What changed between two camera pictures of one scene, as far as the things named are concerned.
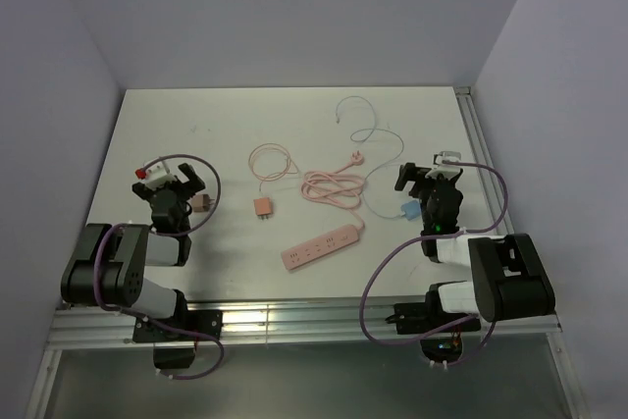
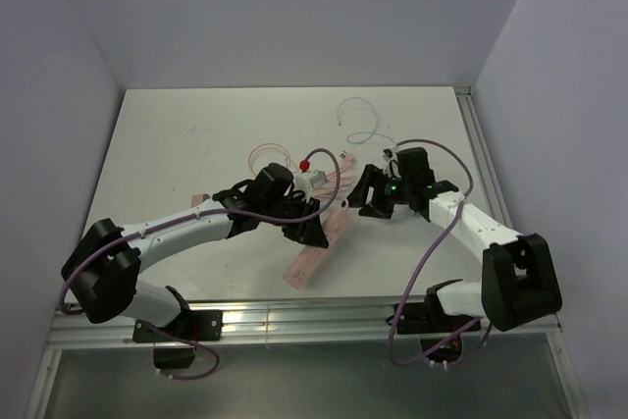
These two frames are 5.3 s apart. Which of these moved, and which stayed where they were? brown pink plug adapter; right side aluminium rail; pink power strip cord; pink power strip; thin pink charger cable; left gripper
Moved: pink power strip; pink power strip cord; left gripper
Stayed: thin pink charger cable; right side aluminium rail; brown pink plug adapter
